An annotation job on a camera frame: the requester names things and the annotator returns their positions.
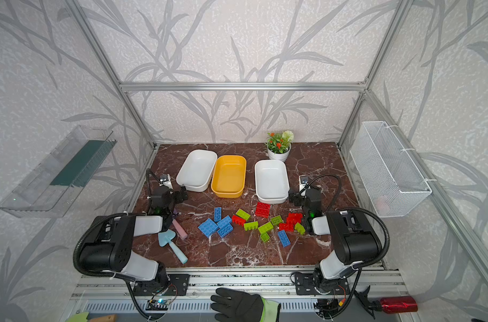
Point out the green lego brick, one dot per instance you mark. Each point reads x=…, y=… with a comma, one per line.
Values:
x=243, y=214
x=251, y=226
x=300, y=229
x=265, y=228

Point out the blue lego brick middle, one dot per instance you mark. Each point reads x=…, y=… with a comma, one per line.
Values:
x=225, y=226

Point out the left white rectangular bin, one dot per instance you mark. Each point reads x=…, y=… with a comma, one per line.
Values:
x=197, y=170

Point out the purple pink toy spatula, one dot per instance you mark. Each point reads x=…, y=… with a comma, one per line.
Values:
x=179, y=229

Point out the clear plastic wall shelf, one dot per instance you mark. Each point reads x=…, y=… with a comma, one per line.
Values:
x=52, y=187

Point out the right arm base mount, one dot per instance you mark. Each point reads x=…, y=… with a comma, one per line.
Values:
x=308, y=283

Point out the black work glove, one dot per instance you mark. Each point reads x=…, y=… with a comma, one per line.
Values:
x=238, y=306

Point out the right white rectangular bin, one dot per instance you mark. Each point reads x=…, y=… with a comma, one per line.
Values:
x=271, y=182

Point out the blue lego brick right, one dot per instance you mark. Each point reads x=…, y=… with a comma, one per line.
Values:
x=284, y=239

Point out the blue lego brick upright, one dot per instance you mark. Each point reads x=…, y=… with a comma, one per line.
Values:
x=217, y=214

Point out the large red lego brick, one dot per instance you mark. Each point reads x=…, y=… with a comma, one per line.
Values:
x=262, y=210

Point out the small green lego square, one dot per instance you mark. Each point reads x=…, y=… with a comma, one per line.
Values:
x=264, y=237

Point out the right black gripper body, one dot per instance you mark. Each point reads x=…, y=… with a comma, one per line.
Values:
x=300, y=197

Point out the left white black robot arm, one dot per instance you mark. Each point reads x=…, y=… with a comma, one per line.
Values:
x=106, y=248

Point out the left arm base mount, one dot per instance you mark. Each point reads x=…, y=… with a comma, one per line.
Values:
x=175, y=285

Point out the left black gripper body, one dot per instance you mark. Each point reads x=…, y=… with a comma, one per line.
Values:
x=173, y=192

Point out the white rectangular bin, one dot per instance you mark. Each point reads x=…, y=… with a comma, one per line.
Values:
x=271, y=182
x=197, y=170

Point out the potted artificial flower plant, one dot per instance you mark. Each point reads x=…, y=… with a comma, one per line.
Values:
x=279, y=145

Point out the large blue lego plate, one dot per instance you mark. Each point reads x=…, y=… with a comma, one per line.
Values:
x=208, y=227

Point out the green lego brick top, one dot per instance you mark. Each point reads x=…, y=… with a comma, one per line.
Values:
x=243, y=214

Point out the black clamp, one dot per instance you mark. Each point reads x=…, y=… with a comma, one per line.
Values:
x=370, y=306

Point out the red metal bottle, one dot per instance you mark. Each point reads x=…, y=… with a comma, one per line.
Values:
x=397, y=305

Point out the teal toy spatula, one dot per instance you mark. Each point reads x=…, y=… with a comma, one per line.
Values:
x=167, y=239

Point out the yellow rectangular bin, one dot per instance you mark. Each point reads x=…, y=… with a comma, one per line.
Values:
x=229, y=176

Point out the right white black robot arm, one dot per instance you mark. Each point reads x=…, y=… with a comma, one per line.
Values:
x=359, y=238

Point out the white wire mesh basket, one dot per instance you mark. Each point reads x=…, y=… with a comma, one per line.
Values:
x=393, y=182

